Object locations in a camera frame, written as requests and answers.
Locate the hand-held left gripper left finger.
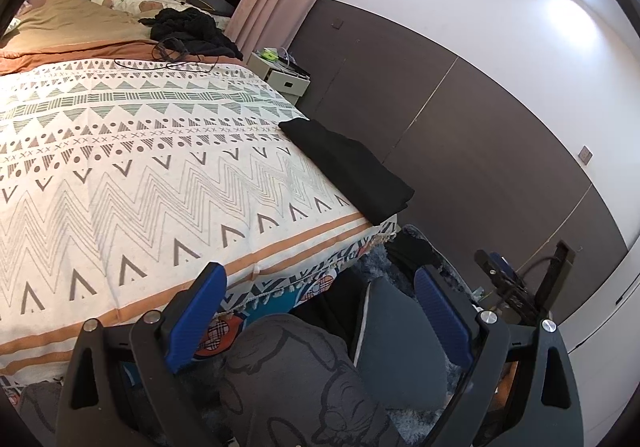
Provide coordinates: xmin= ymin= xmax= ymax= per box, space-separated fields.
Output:
xmin=55 ymin=262 xmax=228 ymax=447

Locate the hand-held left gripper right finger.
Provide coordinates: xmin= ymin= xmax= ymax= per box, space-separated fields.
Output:
xmin=414 ymin=266 xmax=583 ymax=447

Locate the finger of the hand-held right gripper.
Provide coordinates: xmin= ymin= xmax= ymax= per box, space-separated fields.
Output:
xmin=474 ymin=249 xmax=523 ymax=285

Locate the black T-shirt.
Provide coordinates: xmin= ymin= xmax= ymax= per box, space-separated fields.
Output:
xmin=277 ymin=117 xmax=416 ymax=223

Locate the pile of dark clothes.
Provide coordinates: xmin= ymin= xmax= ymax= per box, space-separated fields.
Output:
xmin=150 ymin=7 xmax=245 ymax=60

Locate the dark cloth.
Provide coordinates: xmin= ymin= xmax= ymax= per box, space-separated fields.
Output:
xmin=385 ymin=232 xmax=453 ymax=278

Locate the white patterned blanket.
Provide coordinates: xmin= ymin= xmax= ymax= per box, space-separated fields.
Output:
xmin=0 ymin=58 xmax=398 ymax=373

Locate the white nightstand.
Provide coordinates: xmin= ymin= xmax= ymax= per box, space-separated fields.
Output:
xmin=247 ymin=50 xmax=311 ymax=100

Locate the dark grey cushion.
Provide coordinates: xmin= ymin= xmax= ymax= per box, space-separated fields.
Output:
xmin=187 ymin=0 xmax=236 ymax=14

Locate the tan and orange duvet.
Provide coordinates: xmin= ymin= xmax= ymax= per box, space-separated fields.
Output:
xmin=0 ymin=0 xmax=161 ymax=75

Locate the thin black cable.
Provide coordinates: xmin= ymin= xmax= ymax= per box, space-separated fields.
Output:
xmin=114 ymin=38 xmax=221 ymax=73

